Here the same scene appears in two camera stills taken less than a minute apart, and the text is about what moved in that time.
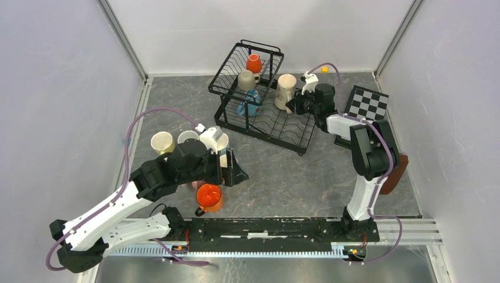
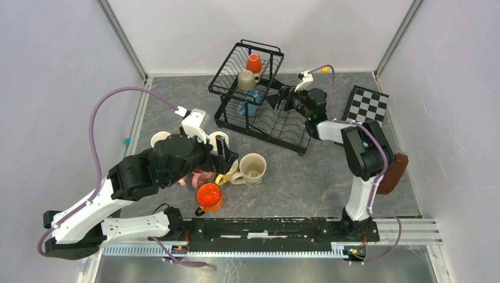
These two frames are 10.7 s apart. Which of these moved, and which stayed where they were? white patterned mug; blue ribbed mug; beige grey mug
Moved: white patterned mug
Stayed: beige grey mug; blue ribbed mug
